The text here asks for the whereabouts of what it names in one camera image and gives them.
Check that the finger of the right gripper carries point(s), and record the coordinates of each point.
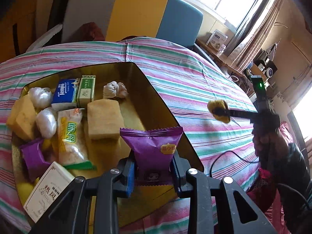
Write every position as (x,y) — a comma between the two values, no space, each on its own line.
(238,113)

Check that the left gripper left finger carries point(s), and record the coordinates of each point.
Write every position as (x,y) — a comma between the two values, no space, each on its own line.
(127,176)

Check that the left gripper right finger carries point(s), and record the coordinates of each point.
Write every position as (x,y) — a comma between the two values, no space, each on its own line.
(178,170)

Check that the yellow striped sock bundle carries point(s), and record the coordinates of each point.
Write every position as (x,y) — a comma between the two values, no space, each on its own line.
(218,109)

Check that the purple snack packet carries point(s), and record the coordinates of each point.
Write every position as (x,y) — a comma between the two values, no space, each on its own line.
(34,160)
(153,151)

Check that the yellow sponge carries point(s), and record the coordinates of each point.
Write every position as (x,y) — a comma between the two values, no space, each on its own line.
(21,121)
(104,119)

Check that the green yellow snack bag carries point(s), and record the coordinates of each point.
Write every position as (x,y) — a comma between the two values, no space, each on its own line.
(72,147)

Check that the green essential oil box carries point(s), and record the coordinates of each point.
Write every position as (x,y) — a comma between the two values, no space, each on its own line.
(86,90)

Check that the white plastic bag ball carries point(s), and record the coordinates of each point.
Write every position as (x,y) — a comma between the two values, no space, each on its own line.
(41,97)

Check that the person right hand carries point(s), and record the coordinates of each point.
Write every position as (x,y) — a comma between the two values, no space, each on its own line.
(270,147)

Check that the striped bed sheet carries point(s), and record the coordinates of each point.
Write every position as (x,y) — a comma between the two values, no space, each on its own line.
(185,81)

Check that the wooden desk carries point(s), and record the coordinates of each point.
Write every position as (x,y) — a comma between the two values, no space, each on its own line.
(223,61)

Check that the gold metal tin box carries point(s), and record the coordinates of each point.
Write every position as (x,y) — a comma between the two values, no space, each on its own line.
(142,109)

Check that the small stereo speaker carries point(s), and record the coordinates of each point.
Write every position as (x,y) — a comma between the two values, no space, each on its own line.
(267,67)

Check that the white appliance box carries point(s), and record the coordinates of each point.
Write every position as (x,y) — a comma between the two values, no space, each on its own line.
(216,40)

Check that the pink curtain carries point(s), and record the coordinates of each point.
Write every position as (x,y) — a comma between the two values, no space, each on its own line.
(252,33)

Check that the blue tempo tissue pack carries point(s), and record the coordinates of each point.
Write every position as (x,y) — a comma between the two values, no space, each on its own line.
(65,94)

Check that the dark red cushion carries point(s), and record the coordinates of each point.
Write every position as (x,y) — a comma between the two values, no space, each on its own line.
(90,32)

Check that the grey yellow blue headboard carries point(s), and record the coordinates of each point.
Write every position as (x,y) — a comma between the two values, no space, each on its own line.
(171,20)

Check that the wooden wardrobe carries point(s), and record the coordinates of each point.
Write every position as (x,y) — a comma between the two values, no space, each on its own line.
(17,27)

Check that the white bed rail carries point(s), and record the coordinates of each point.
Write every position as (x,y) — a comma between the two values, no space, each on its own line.
(45,38)

